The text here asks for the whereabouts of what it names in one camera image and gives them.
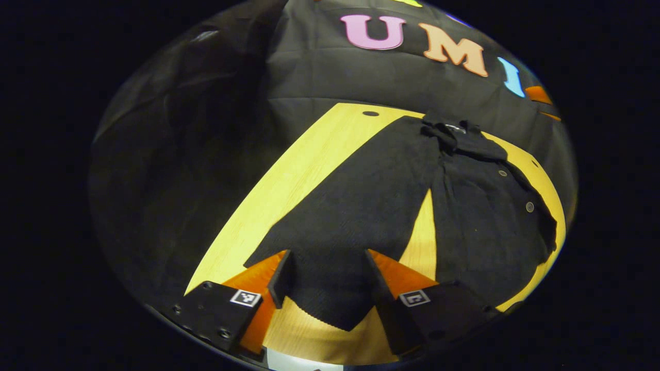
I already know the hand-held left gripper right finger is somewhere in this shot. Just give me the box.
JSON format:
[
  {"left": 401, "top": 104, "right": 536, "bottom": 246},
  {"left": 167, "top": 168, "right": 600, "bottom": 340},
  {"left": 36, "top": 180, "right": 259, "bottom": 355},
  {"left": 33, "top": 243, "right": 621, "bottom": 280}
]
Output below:
[{"left": 365, "top": 249, "right": 498, "bottom": 356}]

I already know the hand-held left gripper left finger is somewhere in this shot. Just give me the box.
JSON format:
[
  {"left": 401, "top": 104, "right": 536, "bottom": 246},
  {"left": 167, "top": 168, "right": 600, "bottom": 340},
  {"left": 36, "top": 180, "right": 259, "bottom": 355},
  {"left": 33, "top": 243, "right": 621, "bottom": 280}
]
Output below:
[{"left": 165, "top": 249, "right": 297, "bottom": 361}]

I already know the black button shirt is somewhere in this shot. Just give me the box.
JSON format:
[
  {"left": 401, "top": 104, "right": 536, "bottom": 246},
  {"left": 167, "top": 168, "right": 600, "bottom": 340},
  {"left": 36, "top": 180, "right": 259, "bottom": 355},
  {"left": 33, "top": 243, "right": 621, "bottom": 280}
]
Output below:
[{"left": 243, "top": 114, "right": 558, "bottom": 331}]

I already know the black backdrop cloth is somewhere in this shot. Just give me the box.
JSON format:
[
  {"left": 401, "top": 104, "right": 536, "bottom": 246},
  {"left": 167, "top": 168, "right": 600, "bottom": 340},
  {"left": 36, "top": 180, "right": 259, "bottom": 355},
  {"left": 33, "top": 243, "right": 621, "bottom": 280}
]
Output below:
[{"left": 88, "top": 0, "right": 578, "bottom": 310}]

